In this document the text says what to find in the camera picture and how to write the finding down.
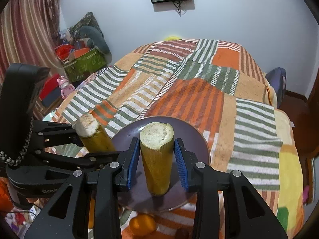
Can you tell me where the striped patchwork blanket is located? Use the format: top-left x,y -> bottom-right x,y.
54,39 -> 304,238

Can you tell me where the red box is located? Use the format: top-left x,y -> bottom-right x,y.
39,74 -> 61,107

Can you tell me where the large orange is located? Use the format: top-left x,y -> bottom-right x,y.
129,214 -> 157,236

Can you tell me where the striped red curtain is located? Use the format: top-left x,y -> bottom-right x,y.
0,0 -> 68,120

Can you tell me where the green storage box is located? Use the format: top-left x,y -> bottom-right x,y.
64,49 -> 106,83

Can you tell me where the yellow corn cob front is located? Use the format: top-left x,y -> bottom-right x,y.
140,122 -> 174,196

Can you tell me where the pink toy figure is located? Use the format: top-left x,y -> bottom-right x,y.
57,75 -> 75,99

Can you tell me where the yellow corn cob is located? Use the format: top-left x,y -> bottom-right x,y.
140,122 -> 174,196
72,113 -> 116,153

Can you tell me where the purple backpack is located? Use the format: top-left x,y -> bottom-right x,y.
266,68 -> 287,109

